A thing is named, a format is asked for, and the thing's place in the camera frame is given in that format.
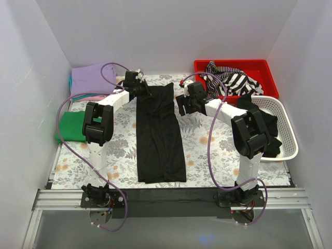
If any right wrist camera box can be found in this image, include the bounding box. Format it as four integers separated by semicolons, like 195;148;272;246
179;80;193;97

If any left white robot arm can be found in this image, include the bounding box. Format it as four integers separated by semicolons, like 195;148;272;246
82;70;151;208

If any folded pink t shirt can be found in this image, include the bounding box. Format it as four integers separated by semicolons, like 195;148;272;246
71;94;107;102

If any folded teal t shirt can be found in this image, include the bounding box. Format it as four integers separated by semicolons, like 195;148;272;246
68;75;75;102

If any white perforated laundry basket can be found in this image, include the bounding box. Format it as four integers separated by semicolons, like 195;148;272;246
252;95;299;162

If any red plastic tray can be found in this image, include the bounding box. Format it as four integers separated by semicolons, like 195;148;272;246
193;59;279;99

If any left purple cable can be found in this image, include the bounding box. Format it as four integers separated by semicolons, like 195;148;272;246
56;61;129;231

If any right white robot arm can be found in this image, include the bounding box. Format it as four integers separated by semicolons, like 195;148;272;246
176;82;271;206

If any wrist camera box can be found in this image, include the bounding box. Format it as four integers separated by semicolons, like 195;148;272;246
179;80;193;97
136;69;144;79

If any aluminium frame rail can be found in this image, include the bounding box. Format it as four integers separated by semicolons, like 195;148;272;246
23;187;323;248

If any black garment in basket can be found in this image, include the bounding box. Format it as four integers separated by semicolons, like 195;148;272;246
236;94;282;158

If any folded green t shirt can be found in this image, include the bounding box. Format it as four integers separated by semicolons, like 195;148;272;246
56;111;86;143

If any black t shirt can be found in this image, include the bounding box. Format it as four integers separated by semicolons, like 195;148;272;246
136;83;187;184

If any folded lilac t shirt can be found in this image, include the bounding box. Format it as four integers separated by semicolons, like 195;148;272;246
71;63;115;95

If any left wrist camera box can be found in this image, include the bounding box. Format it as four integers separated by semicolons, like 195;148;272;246
136;69;144;79

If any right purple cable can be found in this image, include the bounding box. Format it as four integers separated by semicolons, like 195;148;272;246
183;72;268;227

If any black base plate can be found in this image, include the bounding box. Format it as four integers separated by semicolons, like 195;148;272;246
80;188;264;219

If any black white striped shirt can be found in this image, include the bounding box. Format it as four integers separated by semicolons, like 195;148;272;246
199;61;264;96

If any purple cable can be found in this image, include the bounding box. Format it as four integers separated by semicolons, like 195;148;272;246
56;61;129;231
183;72;268;227

